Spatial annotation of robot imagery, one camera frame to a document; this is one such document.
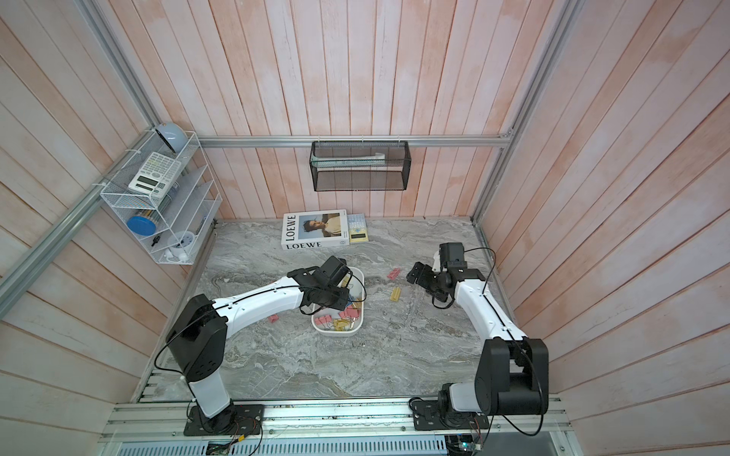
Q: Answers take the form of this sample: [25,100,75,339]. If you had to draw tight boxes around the white wire shelf rack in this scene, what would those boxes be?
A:
[101,129,222,265]

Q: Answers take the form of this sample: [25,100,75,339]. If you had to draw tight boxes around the white storage box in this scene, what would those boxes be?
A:
[310,268,367,337]

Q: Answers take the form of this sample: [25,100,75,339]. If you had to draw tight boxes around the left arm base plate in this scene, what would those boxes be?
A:
[182,403,264,437]

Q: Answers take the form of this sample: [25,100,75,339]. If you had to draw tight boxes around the papers in mesh basket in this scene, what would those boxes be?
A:
[310,153,387,169]

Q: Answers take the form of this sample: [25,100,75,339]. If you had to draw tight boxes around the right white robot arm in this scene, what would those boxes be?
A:
[407,242,549,421]

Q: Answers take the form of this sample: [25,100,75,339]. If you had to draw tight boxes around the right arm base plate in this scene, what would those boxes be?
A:
[408,397,490,431]

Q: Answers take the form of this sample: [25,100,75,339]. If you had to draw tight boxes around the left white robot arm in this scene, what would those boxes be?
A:
[165,256,367,425]

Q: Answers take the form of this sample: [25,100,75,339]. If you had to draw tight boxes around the blue lid container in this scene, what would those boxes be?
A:
[127,210,157,237]

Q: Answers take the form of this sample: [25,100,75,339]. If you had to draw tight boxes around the yellow blue calculator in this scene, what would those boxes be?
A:
[347,214,369,244]

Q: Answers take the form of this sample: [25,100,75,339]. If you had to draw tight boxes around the white calculator on shelf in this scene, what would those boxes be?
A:
[127,152,182,200]

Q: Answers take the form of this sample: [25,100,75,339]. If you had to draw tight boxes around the black mesh wall basket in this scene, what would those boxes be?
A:
[309,141,412,192]

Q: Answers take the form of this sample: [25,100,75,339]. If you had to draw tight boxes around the white LOEWE book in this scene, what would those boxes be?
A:
[281,210,350,250]

